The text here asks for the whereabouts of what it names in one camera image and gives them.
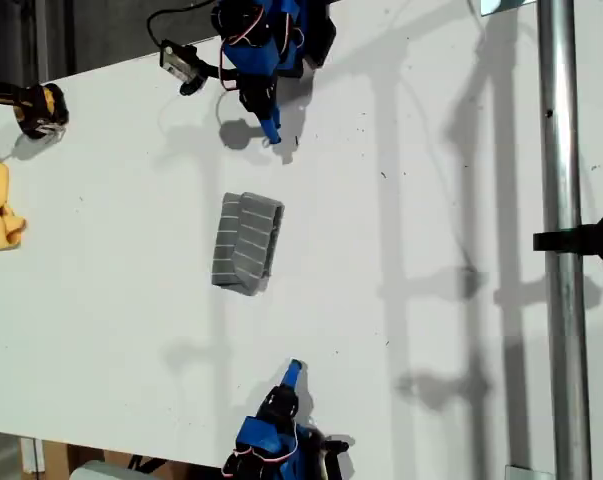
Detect black camera stalk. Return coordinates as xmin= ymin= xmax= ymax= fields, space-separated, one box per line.
xmin=179 ymin=59 xmax=223 ymax=96

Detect black camera cable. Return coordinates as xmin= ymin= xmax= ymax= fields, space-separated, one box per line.
xmin=146 ymin=0 xmax=217 ymax=49

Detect black yellow clamp tool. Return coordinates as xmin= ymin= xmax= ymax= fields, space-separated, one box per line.
xmin=0 ymin=74 xmax=71 ymax=141

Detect black camera box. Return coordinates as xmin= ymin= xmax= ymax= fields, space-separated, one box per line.
xmin=320 ymin=434 xmax=355 ymax=480
xmin=159 ymin=39 xmax=200 ymax=84

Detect grey striped towel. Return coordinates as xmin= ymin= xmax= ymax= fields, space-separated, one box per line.
xmin=210 ymin=191 xmax=286 ymax=297

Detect black post clamp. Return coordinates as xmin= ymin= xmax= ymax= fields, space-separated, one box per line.
xmin=532 ymin=212 xmax=603 ymax=265

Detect white table bracket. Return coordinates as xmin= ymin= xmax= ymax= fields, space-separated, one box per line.
xmin=19 ymin=437 xmax=46 ymax=474

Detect brown cardboard box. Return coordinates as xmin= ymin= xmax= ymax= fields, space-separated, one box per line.
xmin=41 ymin=439 xmax=137 ymax=480

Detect steel post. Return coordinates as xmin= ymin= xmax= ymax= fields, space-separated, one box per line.
xmin=536 ymin=0 xmax=593 ymax=480

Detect white plastic object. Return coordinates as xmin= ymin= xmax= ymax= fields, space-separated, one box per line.
xmin=69 ymin=459 xmax=132 ymax=480

